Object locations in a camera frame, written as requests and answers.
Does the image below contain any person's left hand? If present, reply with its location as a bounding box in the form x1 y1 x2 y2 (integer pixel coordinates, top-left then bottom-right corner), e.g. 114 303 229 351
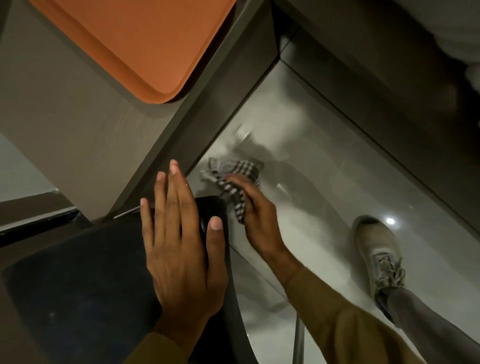
139 159 229 350

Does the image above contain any person's right hand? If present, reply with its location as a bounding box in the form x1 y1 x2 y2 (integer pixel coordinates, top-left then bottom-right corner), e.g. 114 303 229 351
225 173 298 269

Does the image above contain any grey checkered cloth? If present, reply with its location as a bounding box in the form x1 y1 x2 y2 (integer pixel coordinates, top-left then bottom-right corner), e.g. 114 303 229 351
200 157 265 225

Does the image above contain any person's left forearm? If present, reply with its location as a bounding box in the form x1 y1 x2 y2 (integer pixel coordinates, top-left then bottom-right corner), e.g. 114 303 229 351
124 330 193 364

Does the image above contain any person's right forearm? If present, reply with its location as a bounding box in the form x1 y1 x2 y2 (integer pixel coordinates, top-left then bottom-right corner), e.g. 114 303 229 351
262 248 425 364

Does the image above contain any black chair seat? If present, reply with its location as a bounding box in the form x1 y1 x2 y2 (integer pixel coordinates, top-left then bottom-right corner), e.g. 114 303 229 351
2 195 259 364

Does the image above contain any metal chair leg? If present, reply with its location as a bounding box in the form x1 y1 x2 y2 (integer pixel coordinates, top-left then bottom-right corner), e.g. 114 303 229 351
292 314 305 364

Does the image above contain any beige lace-up shoe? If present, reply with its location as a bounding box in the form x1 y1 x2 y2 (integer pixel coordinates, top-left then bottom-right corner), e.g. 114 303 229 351
352 215 407 301

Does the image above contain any orange cushion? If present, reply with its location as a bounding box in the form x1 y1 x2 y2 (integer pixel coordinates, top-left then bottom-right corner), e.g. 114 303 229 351
29 0 238 104

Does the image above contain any person's grey trouser leg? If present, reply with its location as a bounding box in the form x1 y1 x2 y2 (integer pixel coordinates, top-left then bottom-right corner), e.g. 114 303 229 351
375 287 480 364

